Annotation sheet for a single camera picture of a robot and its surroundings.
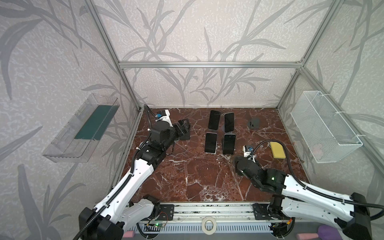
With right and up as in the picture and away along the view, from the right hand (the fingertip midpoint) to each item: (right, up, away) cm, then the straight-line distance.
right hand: (239, 156), depth 79 cm
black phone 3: (-31, +8, +26) cm, 41 cm away
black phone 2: (-2, +18, +20) cm, 27 cm away
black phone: (-12, +20, +20) cm, 30 cm away
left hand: (-28, +21, -6) cm, 35 cm away
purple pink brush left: (-54, -33, -11) cm, 64 cm away
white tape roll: (-18, -33, -11) cm, 39 cm away
